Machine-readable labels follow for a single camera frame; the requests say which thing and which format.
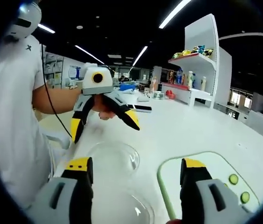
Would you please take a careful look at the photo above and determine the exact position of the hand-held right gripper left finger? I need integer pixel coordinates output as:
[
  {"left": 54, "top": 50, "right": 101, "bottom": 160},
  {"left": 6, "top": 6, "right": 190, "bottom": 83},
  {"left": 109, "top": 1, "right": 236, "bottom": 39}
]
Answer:
[{"left": 26, "top": 156, "right": 95, "bottom": 224}]

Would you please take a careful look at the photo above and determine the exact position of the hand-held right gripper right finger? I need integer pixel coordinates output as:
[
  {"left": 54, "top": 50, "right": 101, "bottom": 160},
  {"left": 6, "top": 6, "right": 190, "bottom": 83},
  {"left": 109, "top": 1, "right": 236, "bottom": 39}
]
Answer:
[{"left": 180, "top": 158, "right": 255, "bottom": 224}]

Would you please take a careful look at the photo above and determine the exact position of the group of cucumber slices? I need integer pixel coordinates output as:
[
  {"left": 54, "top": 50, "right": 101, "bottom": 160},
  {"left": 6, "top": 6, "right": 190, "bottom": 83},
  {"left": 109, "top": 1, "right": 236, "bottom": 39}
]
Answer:
[{"left": 224, "top": 174, "right": 251, "bottom": 204}]

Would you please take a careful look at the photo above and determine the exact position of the clear petri dish lid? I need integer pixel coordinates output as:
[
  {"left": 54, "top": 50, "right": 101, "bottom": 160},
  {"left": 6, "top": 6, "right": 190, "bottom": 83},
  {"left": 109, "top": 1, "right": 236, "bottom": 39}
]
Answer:
[{"left": 84, "top": 141, "right": 141, "bottom": 180}]

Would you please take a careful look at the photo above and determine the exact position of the clear glass petri dish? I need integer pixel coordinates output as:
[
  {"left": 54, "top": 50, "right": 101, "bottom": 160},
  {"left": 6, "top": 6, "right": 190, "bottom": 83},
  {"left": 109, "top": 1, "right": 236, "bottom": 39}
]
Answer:
[{"left": 91, "top": 190, "right": 155, "bottom": 224}]

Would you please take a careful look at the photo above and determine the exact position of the person's left hand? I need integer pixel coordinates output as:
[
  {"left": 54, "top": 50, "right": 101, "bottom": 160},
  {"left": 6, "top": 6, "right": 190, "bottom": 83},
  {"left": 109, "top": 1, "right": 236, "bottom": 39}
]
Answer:
[{"left": 91, "top": 95, "right": 117, "bottom": 121}]

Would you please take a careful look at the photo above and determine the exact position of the black flat bar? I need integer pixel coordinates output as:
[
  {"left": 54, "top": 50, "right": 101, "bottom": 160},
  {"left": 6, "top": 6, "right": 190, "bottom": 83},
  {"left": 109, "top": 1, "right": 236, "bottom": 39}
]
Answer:
[{"left": 128, "top": 104, "right": 152, "bottom": 114}]

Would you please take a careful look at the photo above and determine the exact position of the blue bag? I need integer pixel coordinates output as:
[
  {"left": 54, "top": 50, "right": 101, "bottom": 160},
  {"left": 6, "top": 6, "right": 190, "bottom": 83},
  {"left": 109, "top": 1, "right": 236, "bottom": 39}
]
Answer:
[{"left": 119, "top": 83, "right": 136, "bottom": 92}]

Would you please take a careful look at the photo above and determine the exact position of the white green-edged cutting board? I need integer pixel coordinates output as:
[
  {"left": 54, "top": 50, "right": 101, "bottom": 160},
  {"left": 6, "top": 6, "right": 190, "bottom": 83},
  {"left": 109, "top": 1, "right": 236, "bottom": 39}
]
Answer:
[{"left": 157, "top": 151, "right": 262, "bottom": 224}]

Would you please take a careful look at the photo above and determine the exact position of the orange drink bottle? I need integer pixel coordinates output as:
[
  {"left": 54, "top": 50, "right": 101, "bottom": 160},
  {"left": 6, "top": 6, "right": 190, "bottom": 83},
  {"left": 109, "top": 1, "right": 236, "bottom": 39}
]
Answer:
[{"left": 150, "top": 77, "right": 158, "bottom": 94}]

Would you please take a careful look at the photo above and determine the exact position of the metal storage rack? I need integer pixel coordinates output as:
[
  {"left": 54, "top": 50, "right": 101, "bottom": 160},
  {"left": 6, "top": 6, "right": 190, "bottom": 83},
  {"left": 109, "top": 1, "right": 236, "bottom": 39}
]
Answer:
[{"left": 44, "top": 52, "right": 64, "bottom": 89}]

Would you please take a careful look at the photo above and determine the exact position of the blue bottle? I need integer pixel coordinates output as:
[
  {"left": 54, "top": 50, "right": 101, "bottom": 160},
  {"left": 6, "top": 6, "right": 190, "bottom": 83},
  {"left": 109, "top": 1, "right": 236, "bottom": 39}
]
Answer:
[{"left": 176, "top": 67, "right": 185, "bottom": 85}]

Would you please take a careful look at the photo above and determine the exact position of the person in white shirt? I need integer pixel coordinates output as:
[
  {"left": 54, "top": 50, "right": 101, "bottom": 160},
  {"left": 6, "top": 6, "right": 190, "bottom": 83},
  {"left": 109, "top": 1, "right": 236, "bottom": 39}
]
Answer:
[{"left": 0, "top": 35, "right": 53, "bottom": 208}]

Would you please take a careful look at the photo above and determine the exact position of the white green bottle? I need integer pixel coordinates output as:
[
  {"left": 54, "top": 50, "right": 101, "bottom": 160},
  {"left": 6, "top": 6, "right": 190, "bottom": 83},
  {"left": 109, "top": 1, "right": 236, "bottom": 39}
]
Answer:
[{"left": 187, "top": 71, "right": 196, "bottom": 91}]

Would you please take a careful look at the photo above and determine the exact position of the white worn device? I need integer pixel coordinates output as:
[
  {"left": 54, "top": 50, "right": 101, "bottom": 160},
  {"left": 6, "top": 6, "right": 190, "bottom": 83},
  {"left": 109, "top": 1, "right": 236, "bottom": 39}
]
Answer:
[{"left": 7, "top": 0, "right": 42, "bottom": 42}]

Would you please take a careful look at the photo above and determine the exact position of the blue white snack packet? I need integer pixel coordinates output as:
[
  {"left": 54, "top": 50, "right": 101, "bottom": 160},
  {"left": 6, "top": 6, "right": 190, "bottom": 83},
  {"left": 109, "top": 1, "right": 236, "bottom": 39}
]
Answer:
[{"left": 193, "top": 45, "right": 207, "bottom": 54}]

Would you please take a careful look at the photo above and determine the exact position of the white display shelf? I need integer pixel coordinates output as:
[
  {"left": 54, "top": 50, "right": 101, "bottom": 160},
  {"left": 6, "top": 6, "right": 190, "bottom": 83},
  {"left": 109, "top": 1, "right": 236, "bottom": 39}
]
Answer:
[{"left": 160, "top": 13, "right": 233, "bottom": 109}]

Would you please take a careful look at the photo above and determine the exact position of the curved ceiling light strip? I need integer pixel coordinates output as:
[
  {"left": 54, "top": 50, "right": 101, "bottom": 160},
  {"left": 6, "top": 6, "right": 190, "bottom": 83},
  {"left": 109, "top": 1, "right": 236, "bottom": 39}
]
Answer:
[{"left": 219, "top": 32, "right": 263, "bottom": 41}]

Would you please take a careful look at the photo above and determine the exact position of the blue white wall poster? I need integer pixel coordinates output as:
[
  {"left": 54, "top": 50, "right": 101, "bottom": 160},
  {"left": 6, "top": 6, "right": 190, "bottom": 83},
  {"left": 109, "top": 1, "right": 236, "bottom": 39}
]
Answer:
[{"left": 67, "top": 65, "right": 83, "bottom": 81}]

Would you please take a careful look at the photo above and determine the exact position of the black cable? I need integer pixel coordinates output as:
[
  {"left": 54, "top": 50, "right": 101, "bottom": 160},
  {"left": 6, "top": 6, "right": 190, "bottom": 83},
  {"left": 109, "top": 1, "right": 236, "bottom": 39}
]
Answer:
[{"left": 40, "top": 43, "right": 74, "bottom": 140}]

